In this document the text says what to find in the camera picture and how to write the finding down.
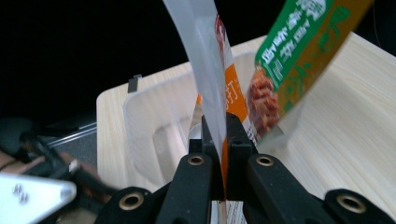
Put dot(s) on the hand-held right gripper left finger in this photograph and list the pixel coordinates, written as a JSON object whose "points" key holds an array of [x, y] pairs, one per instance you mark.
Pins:
{"points": [[209, 140]]}

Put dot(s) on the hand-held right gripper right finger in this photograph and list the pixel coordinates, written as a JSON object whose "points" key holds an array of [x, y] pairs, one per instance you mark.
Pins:
{"points": [[238, 140]]}

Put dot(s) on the clear plastic container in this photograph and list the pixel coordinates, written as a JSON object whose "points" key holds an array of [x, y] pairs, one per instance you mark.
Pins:
{"points": [[155, 124]]}

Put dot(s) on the orange and clear food packet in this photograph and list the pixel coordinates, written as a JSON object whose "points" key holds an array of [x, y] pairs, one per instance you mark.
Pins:
{"points": [[208, 62]]}

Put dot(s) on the green and gold seasoning packet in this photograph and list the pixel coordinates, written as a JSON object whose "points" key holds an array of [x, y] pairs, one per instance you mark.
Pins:
{"points": [[299, 53]]}

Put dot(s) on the black clip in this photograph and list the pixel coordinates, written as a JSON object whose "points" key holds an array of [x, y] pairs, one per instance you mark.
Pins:
{"points": [[134, 83]]}

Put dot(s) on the metal floor rail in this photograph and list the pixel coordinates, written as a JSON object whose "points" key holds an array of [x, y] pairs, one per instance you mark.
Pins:
{"points": [[73, 133]]}

